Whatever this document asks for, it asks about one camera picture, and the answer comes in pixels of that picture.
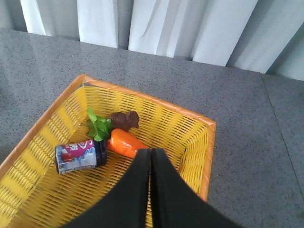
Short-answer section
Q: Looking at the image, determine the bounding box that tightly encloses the yellow orange plastic basket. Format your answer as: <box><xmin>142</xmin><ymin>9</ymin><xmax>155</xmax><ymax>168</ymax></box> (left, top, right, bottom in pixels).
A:
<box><xmin>0</xmin><ymin>75</ymin><xmax>216</xmax><ymax>228</ymax></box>

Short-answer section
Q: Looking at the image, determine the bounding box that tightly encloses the green toy leafy vegetable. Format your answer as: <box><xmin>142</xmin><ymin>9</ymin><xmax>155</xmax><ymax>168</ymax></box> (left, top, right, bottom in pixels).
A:
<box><xmin>86</xmin><ymin>106</ymin><xmax>112</xmax><ymax>142</ymax></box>

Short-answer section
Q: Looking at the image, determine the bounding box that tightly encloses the orange toy carrot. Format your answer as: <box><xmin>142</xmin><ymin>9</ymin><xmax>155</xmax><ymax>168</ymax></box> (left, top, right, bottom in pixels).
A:
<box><xmin>106</xmin><ymin>128</ymin><xmax>149</xmax><ymax>158</ymax></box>

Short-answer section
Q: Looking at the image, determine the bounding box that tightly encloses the grey white pleated curtain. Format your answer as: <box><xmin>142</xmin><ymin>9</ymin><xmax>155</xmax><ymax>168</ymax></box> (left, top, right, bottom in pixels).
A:
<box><xmin>0</xmin><ymin>0</ymin><xmax>304</xmax><ymax>80</ymax></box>

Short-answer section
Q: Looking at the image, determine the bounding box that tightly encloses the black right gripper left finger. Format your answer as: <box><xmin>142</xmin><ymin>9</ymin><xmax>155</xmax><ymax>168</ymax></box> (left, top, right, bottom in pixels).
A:
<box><xmin>63</xmin><ymin>149</ymin><xmax>151</xmax><ymax>228</ymax></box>

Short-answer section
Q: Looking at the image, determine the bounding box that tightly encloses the brown toy animal figure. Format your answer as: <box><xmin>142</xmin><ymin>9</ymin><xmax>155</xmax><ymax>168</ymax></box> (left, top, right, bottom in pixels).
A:
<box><xmin>109</xmin><ymin>111</ymin><xmax>140</xmax><ymax>132</ymax></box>

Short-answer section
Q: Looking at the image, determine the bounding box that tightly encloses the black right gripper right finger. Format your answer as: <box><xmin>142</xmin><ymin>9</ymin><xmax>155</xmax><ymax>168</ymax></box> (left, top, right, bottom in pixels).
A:
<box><xmin>151</xmin><ymin>148</ymin><xmax>240</xmax><ymax>228</ymax></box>

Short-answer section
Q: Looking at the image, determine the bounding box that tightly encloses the small labelled black-lid jar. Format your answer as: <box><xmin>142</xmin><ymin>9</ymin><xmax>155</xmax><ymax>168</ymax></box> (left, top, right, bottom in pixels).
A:
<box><xmin>55</xmin><ymin>140</ymin><xmax>107</xmax><ymax>175</ymax></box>

